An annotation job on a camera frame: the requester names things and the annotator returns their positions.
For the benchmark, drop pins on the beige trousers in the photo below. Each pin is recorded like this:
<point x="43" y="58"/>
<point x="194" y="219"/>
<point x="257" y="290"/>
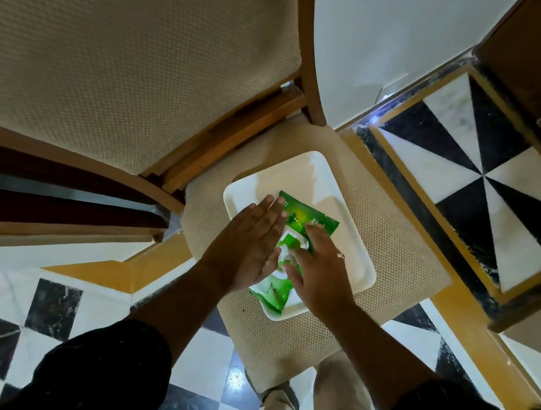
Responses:
<point x="342" y="405"/>

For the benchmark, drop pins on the black left sleeve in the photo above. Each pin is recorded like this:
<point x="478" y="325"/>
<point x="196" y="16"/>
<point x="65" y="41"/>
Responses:
<point x="101" y="372"/>

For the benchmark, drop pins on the person's left forearm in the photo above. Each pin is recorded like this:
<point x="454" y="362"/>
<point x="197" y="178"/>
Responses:
<point x="179" y="306"/>

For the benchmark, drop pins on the wooden chair with beige cushions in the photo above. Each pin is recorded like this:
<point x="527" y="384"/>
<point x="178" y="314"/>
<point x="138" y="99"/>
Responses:
<point x="122" y="54"/>

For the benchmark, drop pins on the person's right forearm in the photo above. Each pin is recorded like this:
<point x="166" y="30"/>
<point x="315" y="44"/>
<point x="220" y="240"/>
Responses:
<point x="370" y="355"/>

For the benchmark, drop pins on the brown wooden door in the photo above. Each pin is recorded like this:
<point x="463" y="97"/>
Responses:
<point x="538" y="51"/>

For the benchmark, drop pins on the dark brown wooden furniture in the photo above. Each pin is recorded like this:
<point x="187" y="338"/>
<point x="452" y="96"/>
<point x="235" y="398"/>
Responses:
<point x="52" y="191"/>

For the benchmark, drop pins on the green wet wipes packet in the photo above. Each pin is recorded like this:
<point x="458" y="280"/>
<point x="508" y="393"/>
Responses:
<point x="305" y="217"/>

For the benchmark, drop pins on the grey shoe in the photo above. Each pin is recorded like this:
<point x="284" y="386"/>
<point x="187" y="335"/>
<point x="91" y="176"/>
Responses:
<point x="281" y="394"/>

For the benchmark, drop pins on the person's right hand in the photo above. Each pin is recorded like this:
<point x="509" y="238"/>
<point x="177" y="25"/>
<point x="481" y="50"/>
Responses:
<point x="323" y="279"/>

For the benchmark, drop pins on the white rectangular tray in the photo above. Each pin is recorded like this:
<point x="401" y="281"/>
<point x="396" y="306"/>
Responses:
<point x="320" y="183"/>

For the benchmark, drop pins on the person's right thumb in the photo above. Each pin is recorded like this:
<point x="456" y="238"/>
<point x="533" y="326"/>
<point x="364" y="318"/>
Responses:
<point x="291" y="275"/>

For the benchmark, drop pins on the person's left thumb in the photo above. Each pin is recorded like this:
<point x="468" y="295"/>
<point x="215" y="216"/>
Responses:
<point x="272" y="264"/>

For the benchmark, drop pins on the person's left hand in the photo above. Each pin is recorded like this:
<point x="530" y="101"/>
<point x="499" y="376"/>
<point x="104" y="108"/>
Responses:
<point x="242" y="247"/>

